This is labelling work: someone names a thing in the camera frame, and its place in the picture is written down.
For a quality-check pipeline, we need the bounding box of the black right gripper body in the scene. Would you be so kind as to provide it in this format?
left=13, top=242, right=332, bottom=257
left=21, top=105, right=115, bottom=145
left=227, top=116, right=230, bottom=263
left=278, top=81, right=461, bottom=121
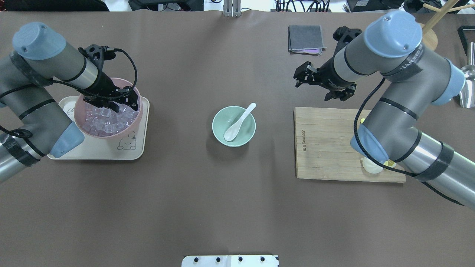
left=293, top=27, right=363, bottom=101

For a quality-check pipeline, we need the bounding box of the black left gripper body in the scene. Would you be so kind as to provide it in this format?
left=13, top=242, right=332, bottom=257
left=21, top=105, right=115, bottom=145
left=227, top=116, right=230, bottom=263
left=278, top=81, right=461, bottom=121
left=78, top=44, right=140, bottom=109

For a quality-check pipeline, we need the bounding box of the white ceramic spoon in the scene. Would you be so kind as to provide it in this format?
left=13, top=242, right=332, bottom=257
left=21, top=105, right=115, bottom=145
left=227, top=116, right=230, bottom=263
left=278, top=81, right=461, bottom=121
left=223, top=102, right=256, bottom=142

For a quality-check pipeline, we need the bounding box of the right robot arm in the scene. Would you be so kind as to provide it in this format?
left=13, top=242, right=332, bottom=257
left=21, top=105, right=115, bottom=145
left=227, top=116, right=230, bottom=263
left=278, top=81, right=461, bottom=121
left=294, top=10, right=475, bottom=209

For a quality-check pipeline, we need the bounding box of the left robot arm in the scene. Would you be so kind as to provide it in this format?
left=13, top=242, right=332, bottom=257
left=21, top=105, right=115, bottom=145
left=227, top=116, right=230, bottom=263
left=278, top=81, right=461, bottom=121
left=1, top=22, right=141, bottom=182

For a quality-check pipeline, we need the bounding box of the pink bowl of ice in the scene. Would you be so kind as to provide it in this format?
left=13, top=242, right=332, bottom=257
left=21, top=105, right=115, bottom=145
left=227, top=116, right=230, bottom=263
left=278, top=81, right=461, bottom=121
left=73, top=88, right=144, bottom=139

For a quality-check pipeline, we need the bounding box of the mint green bowl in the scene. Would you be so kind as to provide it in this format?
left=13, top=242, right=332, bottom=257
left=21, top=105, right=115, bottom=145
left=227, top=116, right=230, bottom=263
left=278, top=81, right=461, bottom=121
left=212, top=105, right=256, bottom=147

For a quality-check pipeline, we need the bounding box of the metal ice scoop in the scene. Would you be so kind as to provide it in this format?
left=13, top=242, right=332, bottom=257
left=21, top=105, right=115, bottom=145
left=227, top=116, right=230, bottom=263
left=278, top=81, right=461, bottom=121
left=459, top=42, right=475, bottom=109

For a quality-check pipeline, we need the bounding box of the grey folded cloth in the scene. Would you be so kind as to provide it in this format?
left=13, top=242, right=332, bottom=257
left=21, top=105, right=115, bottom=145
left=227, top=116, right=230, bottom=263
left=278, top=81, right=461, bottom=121
left=287, top=25, right=327, bottom=55

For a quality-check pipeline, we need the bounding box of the cream rectangular tray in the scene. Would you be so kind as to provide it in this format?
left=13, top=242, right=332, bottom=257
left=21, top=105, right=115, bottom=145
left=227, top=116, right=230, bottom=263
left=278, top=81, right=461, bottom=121
left=59, top=97, right=150, bottom=160

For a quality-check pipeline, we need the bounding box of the bamboo cutting board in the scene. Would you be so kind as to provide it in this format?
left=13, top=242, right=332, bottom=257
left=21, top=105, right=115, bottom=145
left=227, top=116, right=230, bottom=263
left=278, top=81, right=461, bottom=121
left=294, top=107, right=406, bottom=184

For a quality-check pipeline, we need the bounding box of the white garlic bulb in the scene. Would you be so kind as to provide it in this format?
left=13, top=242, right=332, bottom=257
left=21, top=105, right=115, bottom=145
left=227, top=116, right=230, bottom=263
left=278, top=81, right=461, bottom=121
left=361, top=157, right=383, bottom=174

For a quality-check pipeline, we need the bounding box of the wooden cup tree stand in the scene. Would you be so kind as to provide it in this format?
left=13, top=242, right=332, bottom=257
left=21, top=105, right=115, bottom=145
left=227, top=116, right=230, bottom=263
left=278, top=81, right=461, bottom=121
left=421, top=0, right=475, bottom=51

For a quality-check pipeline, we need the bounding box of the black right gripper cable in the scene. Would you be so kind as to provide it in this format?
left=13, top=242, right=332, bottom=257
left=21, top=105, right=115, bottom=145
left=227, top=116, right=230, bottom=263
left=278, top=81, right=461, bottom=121
left=353, top=77, right=464, bottom=207

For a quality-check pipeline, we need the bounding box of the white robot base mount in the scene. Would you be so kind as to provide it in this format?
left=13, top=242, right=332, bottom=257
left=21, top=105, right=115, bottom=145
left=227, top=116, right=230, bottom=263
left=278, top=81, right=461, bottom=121
left=181, top=254, right=279, bottom=267

